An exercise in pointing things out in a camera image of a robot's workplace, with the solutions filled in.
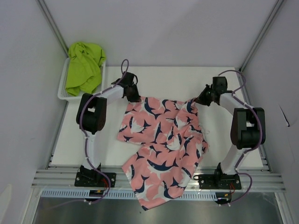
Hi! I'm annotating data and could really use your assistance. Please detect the pink shark print shorts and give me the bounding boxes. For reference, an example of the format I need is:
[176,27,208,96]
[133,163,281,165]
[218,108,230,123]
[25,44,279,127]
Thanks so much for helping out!
[117,97,208,210]

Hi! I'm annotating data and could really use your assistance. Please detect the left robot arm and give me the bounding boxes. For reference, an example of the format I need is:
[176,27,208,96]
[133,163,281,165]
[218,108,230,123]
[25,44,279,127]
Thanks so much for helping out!
[76,72,141,187]

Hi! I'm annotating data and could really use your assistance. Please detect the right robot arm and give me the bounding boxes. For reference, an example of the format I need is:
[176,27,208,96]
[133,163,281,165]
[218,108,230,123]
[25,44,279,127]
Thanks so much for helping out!
[196,76,265,188]

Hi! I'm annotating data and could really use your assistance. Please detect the lime green cloth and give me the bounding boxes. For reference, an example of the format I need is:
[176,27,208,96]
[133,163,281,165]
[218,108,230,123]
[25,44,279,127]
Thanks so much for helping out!
[65,42,106,97]

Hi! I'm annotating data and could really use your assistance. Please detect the white plastic basket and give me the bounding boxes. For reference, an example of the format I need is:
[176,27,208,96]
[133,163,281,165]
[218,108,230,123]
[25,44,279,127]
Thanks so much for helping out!
[57,58,106,102]

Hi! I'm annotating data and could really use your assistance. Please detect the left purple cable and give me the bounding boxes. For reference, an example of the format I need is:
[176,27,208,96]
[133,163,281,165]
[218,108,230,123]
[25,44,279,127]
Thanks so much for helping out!
[79,59,130,207]

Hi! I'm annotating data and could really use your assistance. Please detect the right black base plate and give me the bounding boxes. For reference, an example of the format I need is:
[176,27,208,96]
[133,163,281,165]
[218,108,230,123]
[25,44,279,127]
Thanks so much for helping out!
[198,174,242,190]

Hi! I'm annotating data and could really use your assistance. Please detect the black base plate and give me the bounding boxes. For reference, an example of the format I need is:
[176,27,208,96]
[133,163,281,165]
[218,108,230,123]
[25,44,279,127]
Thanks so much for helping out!
[198,174,242,190]
[74,171,109,188]

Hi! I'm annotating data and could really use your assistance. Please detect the aluminium mounting rail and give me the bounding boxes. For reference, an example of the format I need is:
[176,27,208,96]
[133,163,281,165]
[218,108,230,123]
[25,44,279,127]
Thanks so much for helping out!
[32,166,286,194]

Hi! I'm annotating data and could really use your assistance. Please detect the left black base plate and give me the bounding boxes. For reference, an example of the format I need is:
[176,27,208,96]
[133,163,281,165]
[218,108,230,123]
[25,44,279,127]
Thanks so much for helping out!
[74,171,109,188]

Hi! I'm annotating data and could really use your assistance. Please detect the right aluminium frame post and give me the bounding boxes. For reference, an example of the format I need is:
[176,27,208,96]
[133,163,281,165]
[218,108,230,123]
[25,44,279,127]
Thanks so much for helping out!
[239,0,287,72]

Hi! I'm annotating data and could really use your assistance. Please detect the aluminium frame post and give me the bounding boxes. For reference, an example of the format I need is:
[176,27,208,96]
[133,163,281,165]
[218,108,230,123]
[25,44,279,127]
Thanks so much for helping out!
[239,0,287,72]
[36,0,68,57]

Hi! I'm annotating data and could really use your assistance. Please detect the left aluminium frame post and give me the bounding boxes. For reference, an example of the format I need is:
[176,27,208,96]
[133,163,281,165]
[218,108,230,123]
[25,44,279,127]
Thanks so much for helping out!
[36,0,68,57]

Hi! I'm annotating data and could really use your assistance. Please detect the white slotted cable duct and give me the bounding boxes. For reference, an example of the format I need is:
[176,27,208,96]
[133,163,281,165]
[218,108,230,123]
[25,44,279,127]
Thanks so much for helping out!
[41,189,233,201]

